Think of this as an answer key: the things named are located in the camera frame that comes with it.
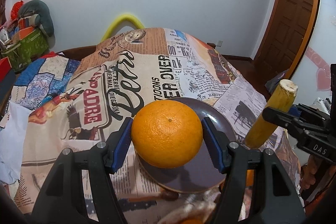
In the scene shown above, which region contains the dark jujube fruit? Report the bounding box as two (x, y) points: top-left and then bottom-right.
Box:
(159, 189), (179, 201)

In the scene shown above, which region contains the brown wooden door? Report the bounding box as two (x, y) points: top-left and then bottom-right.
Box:
(253, 0), (318, 83)

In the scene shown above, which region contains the person hand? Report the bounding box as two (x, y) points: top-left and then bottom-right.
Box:
(300, 155), (320, 190)

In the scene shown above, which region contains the blue patchwork quilt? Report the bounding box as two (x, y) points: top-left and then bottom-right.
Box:
(10, 55), (80, 110)

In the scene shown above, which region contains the white heart wardrobe door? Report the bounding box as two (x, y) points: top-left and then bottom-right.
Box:
(291, 0), (336, 105)

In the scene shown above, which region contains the red plastic bag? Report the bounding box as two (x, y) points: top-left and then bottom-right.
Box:
(10, 1), (24, 20)

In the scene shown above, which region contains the grey plush toy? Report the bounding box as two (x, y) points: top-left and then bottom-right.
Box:
(18, 0), (54, 37)

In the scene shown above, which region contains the white cloth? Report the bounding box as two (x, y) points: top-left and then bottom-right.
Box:
(1, 102), (31, 184)

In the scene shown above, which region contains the small orange kumquat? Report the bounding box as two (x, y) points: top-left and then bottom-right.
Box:
(245, 169), (254, 187)

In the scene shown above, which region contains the green storage box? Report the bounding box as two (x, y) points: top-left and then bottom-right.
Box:
(1, 29), (49, 72)

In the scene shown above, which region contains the red box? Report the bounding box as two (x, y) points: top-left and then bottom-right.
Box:
(0, 57), (12, 81)

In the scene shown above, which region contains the yellow sugarcane piece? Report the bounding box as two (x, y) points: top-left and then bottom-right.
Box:
(245, 79), (298, 149)

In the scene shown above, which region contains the yellow foam tube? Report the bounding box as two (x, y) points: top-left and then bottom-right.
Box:
(100, 14), (145, 42)

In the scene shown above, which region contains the large plain orange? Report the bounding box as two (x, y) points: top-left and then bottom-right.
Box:
(131, 100), (203, 169)

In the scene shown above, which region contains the dark purple plate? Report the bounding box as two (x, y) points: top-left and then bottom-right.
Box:
(137, 97), (236, 193)

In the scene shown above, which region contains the newspaper print tablecloth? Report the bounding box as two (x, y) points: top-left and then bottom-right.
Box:
(9, 28), (266, 223)

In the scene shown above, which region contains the small mandarin orange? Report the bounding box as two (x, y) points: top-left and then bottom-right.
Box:
(181, 219), (203, 224)

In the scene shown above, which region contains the wall socket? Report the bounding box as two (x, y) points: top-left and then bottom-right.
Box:
(217, 40), (223, 47)

